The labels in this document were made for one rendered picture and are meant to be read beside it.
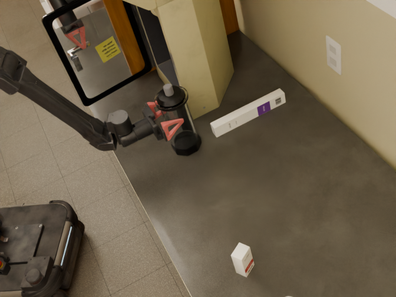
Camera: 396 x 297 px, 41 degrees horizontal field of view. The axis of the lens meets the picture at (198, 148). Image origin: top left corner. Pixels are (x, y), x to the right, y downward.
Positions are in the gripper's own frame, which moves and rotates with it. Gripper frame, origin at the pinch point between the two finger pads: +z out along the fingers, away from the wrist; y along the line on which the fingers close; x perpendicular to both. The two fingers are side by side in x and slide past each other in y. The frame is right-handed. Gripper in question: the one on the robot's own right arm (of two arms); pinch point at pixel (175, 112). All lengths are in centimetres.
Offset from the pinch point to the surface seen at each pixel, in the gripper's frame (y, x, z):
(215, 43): 16.3, -5.8, 24.5
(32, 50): 269, 110, -39
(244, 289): -58, 16, -9
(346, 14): -22, -24, 50
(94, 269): 44, 110, -56
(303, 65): 3, 9, 50
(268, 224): -43.9, 15.6, 6.6
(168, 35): 10.0, -21.1, 8.0
